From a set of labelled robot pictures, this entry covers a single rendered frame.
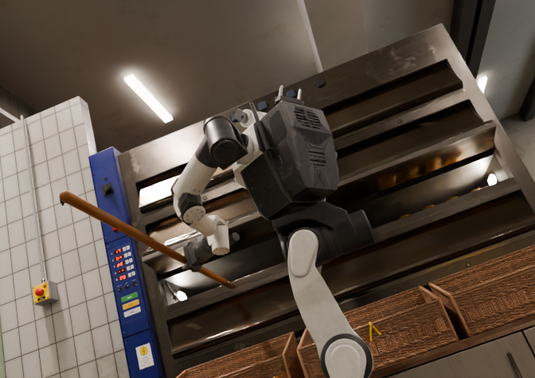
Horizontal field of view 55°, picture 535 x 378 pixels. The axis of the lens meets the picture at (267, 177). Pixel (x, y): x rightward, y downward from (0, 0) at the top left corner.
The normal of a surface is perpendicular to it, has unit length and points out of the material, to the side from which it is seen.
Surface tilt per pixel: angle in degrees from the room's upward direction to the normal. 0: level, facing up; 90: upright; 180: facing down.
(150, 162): 90
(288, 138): 90
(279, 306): 70
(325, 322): 90
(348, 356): 90
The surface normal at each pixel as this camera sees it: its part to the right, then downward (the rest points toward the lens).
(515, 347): -0.22, -0.34
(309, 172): 0.69, -0.25
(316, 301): 0.04, 0.00
